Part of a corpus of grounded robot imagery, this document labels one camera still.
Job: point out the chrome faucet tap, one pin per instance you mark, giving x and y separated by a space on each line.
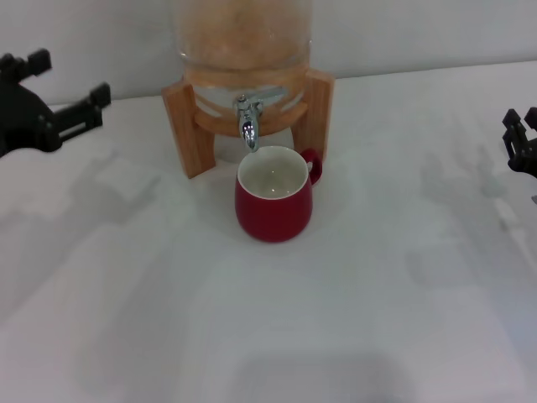
248 128

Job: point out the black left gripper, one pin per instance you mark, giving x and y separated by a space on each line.
25 121

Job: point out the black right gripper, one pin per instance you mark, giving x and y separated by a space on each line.
526 159

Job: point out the glass drink dispenser jar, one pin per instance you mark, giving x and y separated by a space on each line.
243 38

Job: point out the wooden dispenser stand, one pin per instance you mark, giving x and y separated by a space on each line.
184 126

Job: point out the red ceramic cup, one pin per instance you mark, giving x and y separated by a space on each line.
272 214

